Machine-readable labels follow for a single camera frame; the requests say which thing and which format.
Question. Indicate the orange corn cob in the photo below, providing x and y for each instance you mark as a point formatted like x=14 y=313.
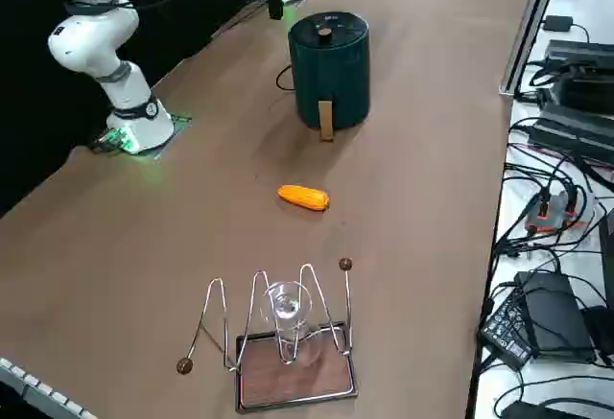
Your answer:
x=304 y=197

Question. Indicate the dark green air fryer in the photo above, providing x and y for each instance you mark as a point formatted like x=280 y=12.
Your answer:
x=331 y=54

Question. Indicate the aluminium profile post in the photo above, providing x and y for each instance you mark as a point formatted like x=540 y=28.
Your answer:
x=527 y=30

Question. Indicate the black laptop edge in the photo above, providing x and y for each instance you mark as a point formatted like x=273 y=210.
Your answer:
x=608 y=246

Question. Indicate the black rounded device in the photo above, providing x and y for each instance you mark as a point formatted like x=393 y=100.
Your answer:
x=602 y=332

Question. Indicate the black adapter with white label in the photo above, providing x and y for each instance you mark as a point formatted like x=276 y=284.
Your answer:
x=506 y=335

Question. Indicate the orange and grey hub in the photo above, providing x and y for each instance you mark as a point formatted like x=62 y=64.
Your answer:
x=551 y=215

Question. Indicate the small black power adapter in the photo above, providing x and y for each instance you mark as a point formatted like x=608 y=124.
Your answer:
x=559 y=23

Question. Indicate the clear glass cup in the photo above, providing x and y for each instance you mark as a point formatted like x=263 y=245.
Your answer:
x=288 y=313

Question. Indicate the dark grey power supply box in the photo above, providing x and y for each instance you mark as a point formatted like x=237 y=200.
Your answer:
x=580 y=50
x=571 y=131

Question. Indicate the white keyboard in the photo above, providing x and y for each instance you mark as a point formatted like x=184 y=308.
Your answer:
x=29 y=385

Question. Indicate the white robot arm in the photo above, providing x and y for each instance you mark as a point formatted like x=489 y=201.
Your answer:
x=91 y=50

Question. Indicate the black equipment box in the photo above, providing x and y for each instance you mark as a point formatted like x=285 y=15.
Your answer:
x=585 y=90

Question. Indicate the black power brick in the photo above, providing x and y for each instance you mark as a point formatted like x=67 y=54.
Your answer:
x=556 y=313

